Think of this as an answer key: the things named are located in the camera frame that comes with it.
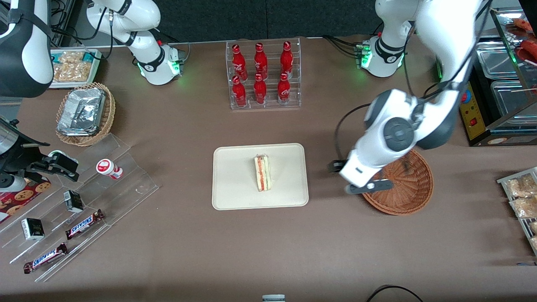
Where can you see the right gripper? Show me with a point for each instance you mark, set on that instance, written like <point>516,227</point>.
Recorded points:
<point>20,160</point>

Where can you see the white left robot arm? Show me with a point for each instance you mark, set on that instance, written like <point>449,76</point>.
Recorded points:
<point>436,33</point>

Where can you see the white bottle with red cap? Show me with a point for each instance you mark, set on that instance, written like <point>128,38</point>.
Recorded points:
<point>107,167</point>

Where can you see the small black white carton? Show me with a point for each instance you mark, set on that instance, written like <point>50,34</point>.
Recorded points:
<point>74,201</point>
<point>32,229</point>

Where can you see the clear bag of snacks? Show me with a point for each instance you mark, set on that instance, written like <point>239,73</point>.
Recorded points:
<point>73,69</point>

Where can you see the steel food pan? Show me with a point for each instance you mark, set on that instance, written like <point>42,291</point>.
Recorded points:
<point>499,61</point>
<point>512,98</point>

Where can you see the grey white object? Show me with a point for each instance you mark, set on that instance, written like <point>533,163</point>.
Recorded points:
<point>273,298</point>

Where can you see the clear acrylic bottle rack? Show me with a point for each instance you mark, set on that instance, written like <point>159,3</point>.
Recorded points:
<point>270,105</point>

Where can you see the clear acrylic stepped stand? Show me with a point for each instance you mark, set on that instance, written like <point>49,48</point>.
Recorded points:
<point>126,197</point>

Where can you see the tray of snack bags right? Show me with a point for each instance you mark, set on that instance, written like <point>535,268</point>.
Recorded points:
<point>503,181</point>

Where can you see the cream plastic tray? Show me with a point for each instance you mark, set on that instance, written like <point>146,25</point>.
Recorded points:
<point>235,176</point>

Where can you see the red food in warmer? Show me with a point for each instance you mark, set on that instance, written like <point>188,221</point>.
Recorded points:
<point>529,52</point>

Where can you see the silver foil packet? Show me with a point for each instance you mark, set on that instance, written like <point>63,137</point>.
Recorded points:
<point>82,111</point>

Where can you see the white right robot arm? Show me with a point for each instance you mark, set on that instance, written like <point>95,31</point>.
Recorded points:
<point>142,16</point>

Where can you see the light wicker basket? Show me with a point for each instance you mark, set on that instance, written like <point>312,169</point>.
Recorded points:
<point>110,113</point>

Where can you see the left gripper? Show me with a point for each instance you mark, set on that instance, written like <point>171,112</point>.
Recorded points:
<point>335,165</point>

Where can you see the red cookie box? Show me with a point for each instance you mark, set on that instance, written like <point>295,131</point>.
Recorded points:
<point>21,197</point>

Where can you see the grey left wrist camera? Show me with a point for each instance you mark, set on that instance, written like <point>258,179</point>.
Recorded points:
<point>379,185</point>

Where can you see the clear bag of pastries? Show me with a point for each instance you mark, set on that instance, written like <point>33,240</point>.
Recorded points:
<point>520,186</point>
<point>524,207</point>

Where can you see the red cola bottle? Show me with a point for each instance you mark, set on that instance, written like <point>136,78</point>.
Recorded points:
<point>239,93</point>
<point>287,61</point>
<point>238,63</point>
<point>284,90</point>
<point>260,91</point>
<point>261,62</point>

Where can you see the triangle sandwich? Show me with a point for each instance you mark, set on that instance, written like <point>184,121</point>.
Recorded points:
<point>262,174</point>

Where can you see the Snickers chocolate bar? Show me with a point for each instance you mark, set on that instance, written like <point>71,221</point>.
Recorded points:
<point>84,224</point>
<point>45,258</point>

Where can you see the white snack tray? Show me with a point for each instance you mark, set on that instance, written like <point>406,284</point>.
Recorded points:
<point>97,56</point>

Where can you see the black food warmer cabinet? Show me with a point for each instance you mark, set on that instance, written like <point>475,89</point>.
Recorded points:
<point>474,113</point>

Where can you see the brown round wicker basket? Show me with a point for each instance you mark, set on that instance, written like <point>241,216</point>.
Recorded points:
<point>411,188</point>

